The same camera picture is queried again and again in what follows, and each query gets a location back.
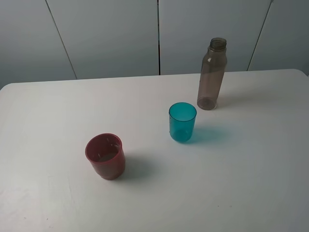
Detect teal transparent plastic cup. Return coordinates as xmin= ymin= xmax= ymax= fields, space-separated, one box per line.
xmin=169 ymin=102 xmax=197 ymax=143

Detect smoky transparent plastic bottle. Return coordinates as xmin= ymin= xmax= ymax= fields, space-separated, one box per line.
xmin=197 ymin=37 xmax=227 ymax=110

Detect red plastic cup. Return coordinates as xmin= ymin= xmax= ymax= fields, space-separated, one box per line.
xmin=85 ymin=133 xmax=126 ymax=180

